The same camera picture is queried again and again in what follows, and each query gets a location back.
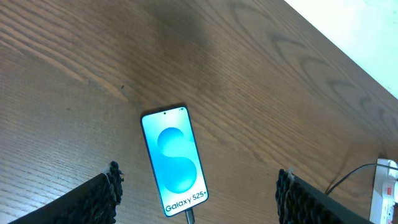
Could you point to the white power strip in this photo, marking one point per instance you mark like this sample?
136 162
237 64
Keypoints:
384 192

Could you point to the blue Galaxy smartphone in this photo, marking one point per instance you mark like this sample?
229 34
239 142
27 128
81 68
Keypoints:
174 158

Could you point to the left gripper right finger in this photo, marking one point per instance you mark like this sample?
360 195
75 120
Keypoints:
300 203

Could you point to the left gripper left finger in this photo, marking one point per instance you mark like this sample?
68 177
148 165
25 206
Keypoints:
94 201

